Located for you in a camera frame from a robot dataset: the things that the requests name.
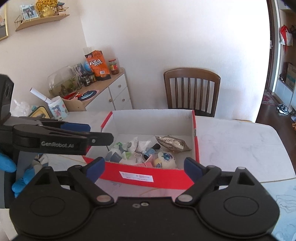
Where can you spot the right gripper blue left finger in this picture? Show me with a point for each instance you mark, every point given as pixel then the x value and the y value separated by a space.
pixel 95 169

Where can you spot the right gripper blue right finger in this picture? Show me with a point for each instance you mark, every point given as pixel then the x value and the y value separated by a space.
pixel 194 170

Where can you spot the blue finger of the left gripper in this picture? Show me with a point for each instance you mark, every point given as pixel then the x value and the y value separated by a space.
pixel 75 127
pixel 99 139

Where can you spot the blueberry bread package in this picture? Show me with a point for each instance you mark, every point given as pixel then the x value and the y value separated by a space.
pixel 164 160

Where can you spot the silver foil snack bag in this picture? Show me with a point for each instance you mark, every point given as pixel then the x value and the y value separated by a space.
pixel 176 145

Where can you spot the small dark blue-label bottle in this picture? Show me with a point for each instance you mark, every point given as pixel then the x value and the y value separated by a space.
pixel 152 151

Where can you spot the red cardboard box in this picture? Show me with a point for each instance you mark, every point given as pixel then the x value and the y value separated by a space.
pixel 146 124

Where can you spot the white tissue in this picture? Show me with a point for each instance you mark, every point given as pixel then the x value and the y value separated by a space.
pixel 142 146

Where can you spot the blue gloved left hand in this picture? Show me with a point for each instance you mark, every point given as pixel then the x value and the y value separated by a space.
pixel 21 173

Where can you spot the cartoon printed cup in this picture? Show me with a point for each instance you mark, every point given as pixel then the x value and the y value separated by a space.
pixel 58 109

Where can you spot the yellow tissue box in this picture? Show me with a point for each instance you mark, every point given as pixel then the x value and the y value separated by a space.
pixel 40 112

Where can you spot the white side cabinet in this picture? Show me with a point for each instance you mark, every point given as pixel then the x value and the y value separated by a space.
pixel 111 94

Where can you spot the glass terrarium bowl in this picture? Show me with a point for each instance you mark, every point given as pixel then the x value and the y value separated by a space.
pixel 63 82

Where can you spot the orange snack bag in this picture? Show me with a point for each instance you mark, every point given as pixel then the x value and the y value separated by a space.
pixel 98 65

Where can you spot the red lid jar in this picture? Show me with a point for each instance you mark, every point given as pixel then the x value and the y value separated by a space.
pixel 113 66

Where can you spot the brown wooden chair far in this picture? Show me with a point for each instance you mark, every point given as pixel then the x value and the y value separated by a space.
pixel 192 89

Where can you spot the framed picture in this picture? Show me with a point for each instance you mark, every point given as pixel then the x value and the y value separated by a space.
pixel 3 23

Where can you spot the sneakers on floor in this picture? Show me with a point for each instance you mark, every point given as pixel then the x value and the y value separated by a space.
pixel 282 109

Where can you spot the wooden wall shelf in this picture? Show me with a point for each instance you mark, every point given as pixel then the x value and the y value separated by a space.
pixel 26 20

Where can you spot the white blue wall cabinet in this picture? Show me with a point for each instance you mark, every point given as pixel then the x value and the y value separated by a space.
pixel 284 43

